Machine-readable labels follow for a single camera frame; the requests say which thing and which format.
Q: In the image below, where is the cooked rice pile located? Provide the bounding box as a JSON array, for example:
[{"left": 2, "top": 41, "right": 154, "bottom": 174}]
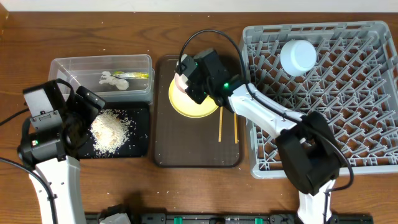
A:
[{"left": 90, "top": 110, "right": 132, "bottom": 156}]

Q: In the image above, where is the light blue bowl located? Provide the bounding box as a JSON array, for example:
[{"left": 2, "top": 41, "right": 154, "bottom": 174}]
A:
[{"left": 280, "top": 40, "right": 317, "bottom": 77}]

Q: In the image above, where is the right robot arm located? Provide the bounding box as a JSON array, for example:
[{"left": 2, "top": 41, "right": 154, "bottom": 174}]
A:
[{"left": 175, "top": 49, "right": 342, "bottom": 223}]

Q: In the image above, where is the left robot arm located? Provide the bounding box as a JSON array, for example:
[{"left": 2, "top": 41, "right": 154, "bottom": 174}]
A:
[{"left": 18, "top": 81, "right": 105, "bottom": 223}]

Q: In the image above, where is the clear plastic waste bin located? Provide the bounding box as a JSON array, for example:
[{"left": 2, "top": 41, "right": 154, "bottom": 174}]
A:
[{"left": 49, "top": 54, "right": 155, "bottom": 103}]

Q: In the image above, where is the grey dishwasher rack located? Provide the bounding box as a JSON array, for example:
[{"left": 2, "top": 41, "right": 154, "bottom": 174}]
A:
[{"left": 240, "top": 21, "right": 397, "bottom": 174}]

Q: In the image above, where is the left wooden chopstick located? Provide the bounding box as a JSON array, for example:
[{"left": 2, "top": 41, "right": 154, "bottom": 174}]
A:
[{"left": 218, "top": 107, "right": 223, "bottom": 142}]

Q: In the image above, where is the wooden chopstick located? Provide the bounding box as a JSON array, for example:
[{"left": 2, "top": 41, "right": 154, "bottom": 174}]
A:
[
  {"left": 233, "top": 113, "right": 238, "bottom": 144},
  {"left": 218, "top": 107, "right": 223, "bottom": 142}
]

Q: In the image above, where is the pink bowl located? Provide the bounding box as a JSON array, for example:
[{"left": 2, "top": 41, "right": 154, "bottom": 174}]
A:
[{"left": 174, "top": 73, "right": 188, "bottom": 94}]

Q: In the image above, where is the yellow plate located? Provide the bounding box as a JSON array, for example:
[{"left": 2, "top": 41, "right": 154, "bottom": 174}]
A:
[{"left": 169, "top": 80, "right": 218, "bottom": 118}]

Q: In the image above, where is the right wooden chopstick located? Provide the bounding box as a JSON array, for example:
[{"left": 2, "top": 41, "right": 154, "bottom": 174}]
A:
[{"left": 233, "top": 113, "right": 238, "bottom": 144}]

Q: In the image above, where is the crumpled white tissue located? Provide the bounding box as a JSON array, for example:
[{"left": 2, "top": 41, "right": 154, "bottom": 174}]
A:
[{"left": 99, "top": 71, "right": 129, "bottom": 91}]

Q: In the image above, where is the green yellow wrapper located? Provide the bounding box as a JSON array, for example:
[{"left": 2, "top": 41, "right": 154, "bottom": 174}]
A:
[{"left": 112, "top": 72, "right": 149, "bottom": 79}]

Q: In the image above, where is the dark brown serving tray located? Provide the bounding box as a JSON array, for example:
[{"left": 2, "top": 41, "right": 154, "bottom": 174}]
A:
[{"left": 151, "top": 55, "right": 244, "bottom": 168}]

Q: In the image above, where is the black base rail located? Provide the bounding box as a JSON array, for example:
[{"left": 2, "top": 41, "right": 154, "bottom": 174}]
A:
[{"left": 85, "top": 205, "right": 374, "bottom": 224}]

